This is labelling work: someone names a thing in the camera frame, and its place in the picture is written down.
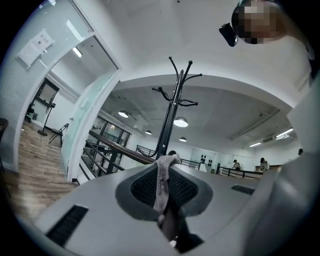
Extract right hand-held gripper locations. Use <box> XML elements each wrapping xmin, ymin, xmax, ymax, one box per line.
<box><xmin>249</xmin><ymin>152</ymin><xmax>320</xmax><ymax>256</ymax></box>

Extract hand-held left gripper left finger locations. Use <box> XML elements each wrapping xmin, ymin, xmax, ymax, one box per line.
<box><xmin>115</xmin><ymin>164</ymin><xmax>161</xmax><ymax>221</ymax></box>

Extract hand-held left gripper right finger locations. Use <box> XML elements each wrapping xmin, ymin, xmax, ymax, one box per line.
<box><xmin>168</xmin><ymin>166</ymin><xmax>214</xmax><ymax>216</ymax></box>

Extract grey cloth cap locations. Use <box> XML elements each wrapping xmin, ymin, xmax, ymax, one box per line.
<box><xmin>152</xmin><ymin>153</ymin><xmax>183</xmax><ymax>245</ymax></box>

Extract black metal coat rack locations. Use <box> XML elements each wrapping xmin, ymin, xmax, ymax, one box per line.
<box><xmin>151</xmin><ymin>56</ymin><xmax>203</xmax><ymax>161</ymax></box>

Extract black railing with wooden handrail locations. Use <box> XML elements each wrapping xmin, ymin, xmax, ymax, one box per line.
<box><xmin>79</xmin><ymin>129</ymin><xmax>161</xmax><ymax>181</ymax></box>

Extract black balcony railing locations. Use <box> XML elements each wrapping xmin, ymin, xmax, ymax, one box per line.
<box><xmin>136</xmin><ymin>144</ymin><xmax>264</xmax><ymax>180</ymax></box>

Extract black framed windows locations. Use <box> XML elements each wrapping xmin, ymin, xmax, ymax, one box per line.
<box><xmin>96</xmin><ymin>116</ymin><xmax>132</xmax><ymax>151</ymax></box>

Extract black folding chair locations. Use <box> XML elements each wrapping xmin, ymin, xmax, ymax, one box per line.
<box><xmin>48</xmin><ymin>122</ymin><xmax>70</xmax><ymax>148</ymax></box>

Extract frosted glass partition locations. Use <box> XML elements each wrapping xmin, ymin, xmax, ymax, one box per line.
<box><xmin>24</xmin><ymin>0</ymin><xmax>121</xmax><ymax>176</ymax></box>

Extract black standing fan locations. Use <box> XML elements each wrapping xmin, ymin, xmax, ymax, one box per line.
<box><xmin>37</xmin><ymin>102</ymin><xmax>57</xmax><ymax>137</ymax></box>

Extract white paper notice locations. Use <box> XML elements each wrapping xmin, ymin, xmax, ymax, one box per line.
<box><xmin>16</xmin><ymin>28</ymin><xmax>56</xmax><ymax>70</ymax></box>

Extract person's head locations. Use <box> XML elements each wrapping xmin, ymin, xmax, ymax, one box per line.
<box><xmin>231</xmin><ymin>0</ymin><xmax>289</xmax><ymax>45</ymax></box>

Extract cluster of black wall discs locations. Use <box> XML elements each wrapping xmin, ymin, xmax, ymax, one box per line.
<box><xmin>199</xmin><ymin>154</ymin><xmax>214</xmax><ymax>167</ymax></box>

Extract black head camera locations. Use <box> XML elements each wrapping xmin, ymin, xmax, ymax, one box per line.
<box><xmin>218</xmin><ymin>22</ymin><xmax>239</xmax><ymax>48</ymax></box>

